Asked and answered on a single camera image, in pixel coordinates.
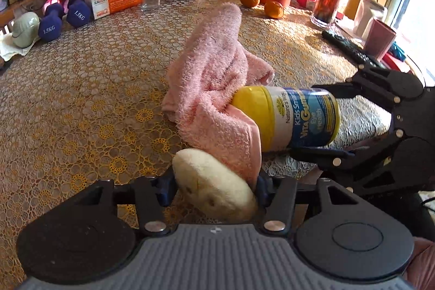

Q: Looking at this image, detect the pale potato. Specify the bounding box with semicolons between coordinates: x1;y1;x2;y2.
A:
172;148;259;223

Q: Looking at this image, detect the pink towel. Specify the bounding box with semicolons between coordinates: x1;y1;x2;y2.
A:
161;2;276;189

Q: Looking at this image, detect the white napkin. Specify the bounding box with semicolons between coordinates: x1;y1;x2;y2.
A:
0;33;41;61

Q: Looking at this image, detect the blue dumbbell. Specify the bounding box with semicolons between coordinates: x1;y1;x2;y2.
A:
66;0;94;28
37;3;65;42

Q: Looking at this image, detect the yellow-lidded vitamin bottle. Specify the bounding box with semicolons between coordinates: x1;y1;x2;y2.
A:
231;85;341;153

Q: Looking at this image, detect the pink clothing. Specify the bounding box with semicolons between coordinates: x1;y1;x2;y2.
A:
406;236;435;290

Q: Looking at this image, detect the white pouch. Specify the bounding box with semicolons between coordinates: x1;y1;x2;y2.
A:
353;0;388;37

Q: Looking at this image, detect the teal packet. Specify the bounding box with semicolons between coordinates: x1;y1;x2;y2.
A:
387;42;407;62

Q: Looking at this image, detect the black remote control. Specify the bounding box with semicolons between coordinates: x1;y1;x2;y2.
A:
321;29;386;70

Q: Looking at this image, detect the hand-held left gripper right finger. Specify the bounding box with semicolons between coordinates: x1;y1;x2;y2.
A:
256;174;371;238

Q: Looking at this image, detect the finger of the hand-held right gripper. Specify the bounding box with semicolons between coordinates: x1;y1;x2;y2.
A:
311;67;424;108
289;133;426;196

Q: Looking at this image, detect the glass of dark drink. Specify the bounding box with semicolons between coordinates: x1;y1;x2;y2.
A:
310;0;345;30

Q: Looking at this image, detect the pink cup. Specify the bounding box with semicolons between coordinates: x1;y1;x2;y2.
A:
363;18;397;61

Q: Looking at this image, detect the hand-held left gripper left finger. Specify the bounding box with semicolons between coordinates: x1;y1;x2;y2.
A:
70;171;179;238

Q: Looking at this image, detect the pale green dumbbell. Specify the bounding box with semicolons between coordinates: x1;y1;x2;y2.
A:
12;12;41;49

